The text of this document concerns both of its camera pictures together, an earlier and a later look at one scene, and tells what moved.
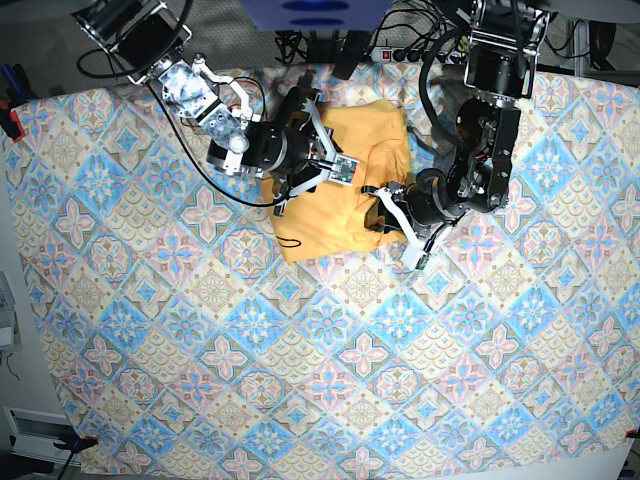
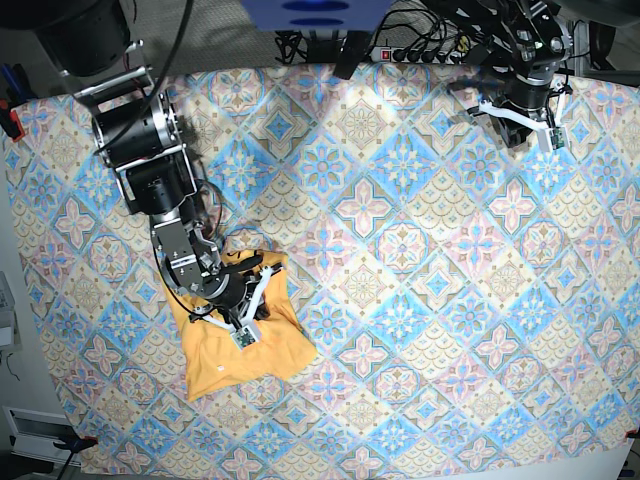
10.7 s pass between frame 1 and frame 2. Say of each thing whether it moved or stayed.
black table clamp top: stayed
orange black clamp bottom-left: stayed
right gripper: moved
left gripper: moved
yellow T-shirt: moved
